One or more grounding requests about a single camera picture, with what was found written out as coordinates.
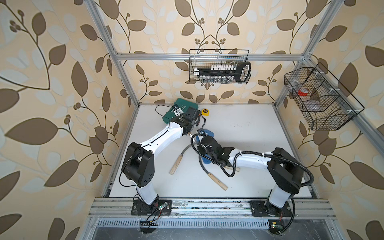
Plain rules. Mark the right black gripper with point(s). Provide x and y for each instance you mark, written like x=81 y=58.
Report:
x=200 y=147

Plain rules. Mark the back wall wire basket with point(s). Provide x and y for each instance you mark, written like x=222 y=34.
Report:
x=207 y=57

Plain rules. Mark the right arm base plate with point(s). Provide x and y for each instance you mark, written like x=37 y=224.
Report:
x=261 y=208

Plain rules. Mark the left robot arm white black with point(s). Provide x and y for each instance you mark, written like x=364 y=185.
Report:
x=139 y=159

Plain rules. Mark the yellow black tape measure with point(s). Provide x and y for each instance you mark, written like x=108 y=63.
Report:
x=205 y=112

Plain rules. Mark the sickle wooden handle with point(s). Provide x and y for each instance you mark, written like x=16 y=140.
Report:
x=178 y=161
x=231 y=168
x=211 y=176

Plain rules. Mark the right wall wire basket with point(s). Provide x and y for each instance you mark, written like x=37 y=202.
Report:
x=330 y=104

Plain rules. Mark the red item in basket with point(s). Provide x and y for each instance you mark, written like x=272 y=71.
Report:
x=303 y=92

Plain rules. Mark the black red handled pliers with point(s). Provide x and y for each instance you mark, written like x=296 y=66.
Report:
x=203 y=121

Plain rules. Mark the aluminium front rail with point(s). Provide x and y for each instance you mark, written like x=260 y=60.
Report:
x=302 y=209

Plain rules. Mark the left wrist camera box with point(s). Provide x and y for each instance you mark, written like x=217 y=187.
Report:
x=177 y=110

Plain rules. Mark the wall wire basket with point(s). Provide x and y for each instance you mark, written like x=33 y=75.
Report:
x=207 y=57
x=330 y=104

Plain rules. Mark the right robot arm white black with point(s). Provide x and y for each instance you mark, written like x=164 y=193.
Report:
x=288 y=173

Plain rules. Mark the black socket bit holder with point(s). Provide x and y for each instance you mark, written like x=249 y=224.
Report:
x=236 y=73

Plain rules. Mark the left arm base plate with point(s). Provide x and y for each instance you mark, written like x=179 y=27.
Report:
x=140 y=208

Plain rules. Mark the green plastic tool case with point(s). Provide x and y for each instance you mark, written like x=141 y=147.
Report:
x=180 y=106

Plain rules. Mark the blue microfiber rag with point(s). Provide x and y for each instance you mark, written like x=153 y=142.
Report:
x=206 y=159

